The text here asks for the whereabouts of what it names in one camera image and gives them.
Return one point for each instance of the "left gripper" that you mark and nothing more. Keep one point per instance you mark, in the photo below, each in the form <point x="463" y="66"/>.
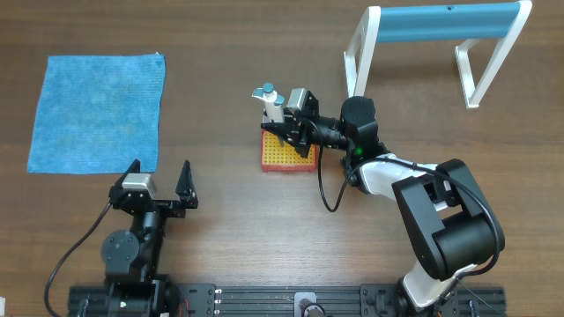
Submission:
<point x="169" y="208"/>

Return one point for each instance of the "red and yellow tip box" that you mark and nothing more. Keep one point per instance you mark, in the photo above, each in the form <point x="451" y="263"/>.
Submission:
<point x="282" y="158"/>

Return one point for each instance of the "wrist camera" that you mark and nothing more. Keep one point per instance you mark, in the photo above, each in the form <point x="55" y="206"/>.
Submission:
<point x="297" y="98"/>
<point x="138" y="184"/>

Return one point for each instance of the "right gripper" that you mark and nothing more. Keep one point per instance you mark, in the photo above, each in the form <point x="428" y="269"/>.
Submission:
<point x="308" y="110"/>

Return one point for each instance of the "white pipette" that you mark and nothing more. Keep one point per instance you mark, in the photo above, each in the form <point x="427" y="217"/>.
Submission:
<point x="273" y="105"/>

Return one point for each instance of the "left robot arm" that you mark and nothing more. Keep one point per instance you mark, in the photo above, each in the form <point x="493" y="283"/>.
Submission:
<point x="132" y="260"/>

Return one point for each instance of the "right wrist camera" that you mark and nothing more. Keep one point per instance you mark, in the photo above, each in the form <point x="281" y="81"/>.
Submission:
<point x="297" y="98"/>

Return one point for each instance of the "blue cloth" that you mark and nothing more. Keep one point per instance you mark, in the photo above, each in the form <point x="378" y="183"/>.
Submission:
<point x="97" y="114"/>

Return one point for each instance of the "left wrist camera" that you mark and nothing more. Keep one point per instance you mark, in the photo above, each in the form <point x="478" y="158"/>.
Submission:
<point x="138" y="184"/>

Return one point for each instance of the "mounting rail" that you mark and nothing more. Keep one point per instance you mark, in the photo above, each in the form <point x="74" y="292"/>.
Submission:
<point x="264" y="301"/>

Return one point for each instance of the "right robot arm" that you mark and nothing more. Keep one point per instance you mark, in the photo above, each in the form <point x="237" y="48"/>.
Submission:
<point x="458" y="238"/>

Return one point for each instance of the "white and blue stand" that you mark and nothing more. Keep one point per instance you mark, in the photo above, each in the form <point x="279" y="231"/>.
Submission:
<point x="440" y="22"/>

